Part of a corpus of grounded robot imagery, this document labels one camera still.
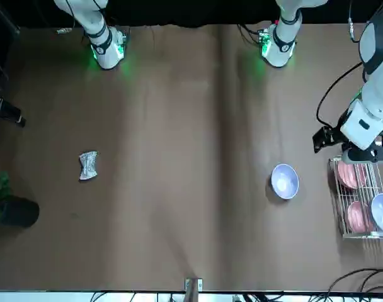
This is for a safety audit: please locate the black ribbed vase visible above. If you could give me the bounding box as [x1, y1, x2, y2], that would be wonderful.
[0, 196, 40, 228]

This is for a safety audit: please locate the red roses bouquet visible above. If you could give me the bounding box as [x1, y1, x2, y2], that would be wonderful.
[0, 171, 13, 223]

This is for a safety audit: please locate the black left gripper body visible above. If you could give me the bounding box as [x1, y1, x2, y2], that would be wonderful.
[324, 125, 348, 147]

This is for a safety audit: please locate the pink bowl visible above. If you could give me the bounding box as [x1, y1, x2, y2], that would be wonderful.
[346, 201, 374, 234]
[337, 159, 369, 190]

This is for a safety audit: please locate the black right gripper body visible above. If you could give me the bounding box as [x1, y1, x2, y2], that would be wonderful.
[0, 99, 14, 120]

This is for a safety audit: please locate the aluminium frame post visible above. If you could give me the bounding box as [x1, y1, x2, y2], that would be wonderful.
[184, 277, 203, 302]

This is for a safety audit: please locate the white wire dish rack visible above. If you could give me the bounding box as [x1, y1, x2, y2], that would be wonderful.
[328, 155, 383, 240]

